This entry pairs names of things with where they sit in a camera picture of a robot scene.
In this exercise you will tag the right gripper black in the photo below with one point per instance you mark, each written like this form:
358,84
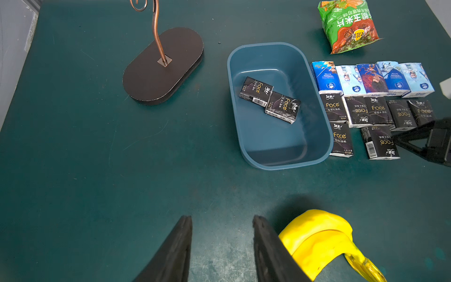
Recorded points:
438,145

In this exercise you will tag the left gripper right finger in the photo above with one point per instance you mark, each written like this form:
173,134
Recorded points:
273,261

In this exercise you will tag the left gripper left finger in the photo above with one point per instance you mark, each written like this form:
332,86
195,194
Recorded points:
172,260

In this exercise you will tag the black face tissue pack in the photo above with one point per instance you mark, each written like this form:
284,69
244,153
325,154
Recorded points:
379,143
402,115
256,91
357,111
379,113
334,108
342,146
422,111
283,107

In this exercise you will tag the black Face tissue pack back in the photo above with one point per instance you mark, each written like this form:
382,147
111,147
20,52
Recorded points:
379,113

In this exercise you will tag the teal plastic storage box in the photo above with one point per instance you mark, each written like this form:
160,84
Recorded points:
267,142

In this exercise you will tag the black Face tissue pack front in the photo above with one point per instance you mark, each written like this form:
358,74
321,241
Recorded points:
379,143

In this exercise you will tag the white blue tissue pack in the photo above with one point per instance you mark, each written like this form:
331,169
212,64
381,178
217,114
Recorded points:
417,80

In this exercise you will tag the yellow banana bunch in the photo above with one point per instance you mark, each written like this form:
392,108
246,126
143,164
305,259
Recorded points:
316,237

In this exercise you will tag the green snack bag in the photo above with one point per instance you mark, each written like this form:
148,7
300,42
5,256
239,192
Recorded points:
347,24

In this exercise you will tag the metal scroll stand dark base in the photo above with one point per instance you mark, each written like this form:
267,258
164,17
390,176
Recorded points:
161,68

